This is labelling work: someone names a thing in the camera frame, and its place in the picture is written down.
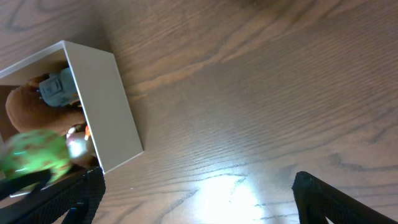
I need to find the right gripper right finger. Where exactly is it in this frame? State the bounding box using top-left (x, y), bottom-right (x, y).
top-left (292, 171), bottom-right (397, 224)

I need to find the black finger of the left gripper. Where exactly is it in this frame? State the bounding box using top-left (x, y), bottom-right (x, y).
top-left (1, 169), bottom-right (52, 200)

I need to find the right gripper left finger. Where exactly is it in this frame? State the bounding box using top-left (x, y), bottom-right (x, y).
top-left (1, 167), bottom-right (106, 224)

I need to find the green ball with orange numbers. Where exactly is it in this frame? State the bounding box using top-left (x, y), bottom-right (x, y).
top-left (1, 129), bottom-right (72, 182)

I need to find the white pink toy animal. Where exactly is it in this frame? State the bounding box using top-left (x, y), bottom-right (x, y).
top-left (66, 124), bottom-right (96, 167)

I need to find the brown plush toy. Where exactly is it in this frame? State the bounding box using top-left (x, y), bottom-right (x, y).
top-left (5, 73), bottom-right (86, 136)

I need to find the grey yellow toy truck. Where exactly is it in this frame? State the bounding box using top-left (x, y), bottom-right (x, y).
top-left (39, 67), bottom-right (80, 107)

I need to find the white cardboard box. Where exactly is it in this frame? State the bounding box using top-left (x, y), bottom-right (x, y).
top-left (1, 40), bottom-right (143, 174)

